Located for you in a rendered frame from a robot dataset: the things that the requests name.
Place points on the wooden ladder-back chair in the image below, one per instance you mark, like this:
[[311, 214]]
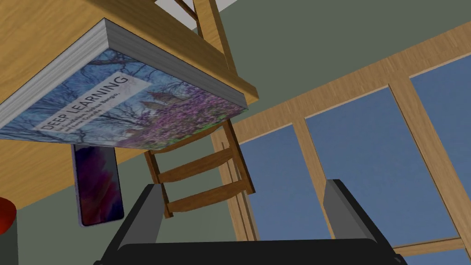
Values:
[[206, 169]]

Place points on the thick book with tree cover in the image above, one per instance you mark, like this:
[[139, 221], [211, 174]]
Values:
[[121, 106]]

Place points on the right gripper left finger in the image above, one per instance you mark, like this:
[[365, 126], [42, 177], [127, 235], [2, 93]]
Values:
[[144, 217]]

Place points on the red and grey cylinder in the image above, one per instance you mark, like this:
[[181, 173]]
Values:
[[6, 232]]

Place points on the smartphone with purple screen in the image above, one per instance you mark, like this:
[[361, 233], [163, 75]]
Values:
[[98, 184]]

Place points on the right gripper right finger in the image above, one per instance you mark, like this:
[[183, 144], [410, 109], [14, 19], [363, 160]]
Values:
[[349, 217]]

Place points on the wooden table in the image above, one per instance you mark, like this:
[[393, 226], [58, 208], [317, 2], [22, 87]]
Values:
[[33, 40]]

